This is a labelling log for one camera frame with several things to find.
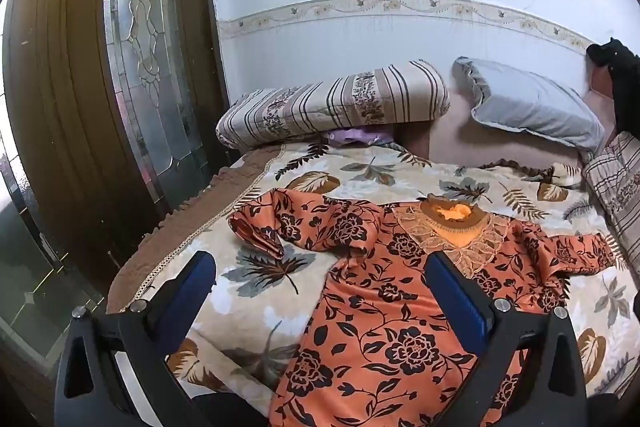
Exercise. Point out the pink padded headboard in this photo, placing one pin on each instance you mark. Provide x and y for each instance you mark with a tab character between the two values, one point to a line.
456	138

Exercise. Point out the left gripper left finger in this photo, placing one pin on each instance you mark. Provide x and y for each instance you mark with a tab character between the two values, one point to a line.
90	389

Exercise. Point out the striped floral bolster pillow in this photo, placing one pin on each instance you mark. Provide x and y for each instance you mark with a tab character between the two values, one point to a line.
396	94

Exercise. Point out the leaf pattern plush blanket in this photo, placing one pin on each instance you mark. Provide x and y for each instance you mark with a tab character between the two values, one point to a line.
249	326

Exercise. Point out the purple cloth under bolster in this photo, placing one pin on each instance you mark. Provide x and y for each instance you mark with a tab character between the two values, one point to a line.
360	136

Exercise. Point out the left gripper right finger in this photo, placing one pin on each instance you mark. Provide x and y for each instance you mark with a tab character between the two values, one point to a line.
551	389

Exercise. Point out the grey ruffled pillow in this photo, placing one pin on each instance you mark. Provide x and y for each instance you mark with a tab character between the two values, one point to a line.
511	100

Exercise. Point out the brown door with stained glass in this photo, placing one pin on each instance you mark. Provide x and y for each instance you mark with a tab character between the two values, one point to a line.
111	107

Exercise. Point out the striped floral quilt right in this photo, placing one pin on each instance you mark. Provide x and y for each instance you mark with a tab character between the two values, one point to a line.
614	178

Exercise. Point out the black garment on headboard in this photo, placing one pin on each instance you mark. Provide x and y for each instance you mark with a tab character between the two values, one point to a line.
616	62

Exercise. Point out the orange black floral garment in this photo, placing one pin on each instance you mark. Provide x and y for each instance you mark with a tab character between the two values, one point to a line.
377	350

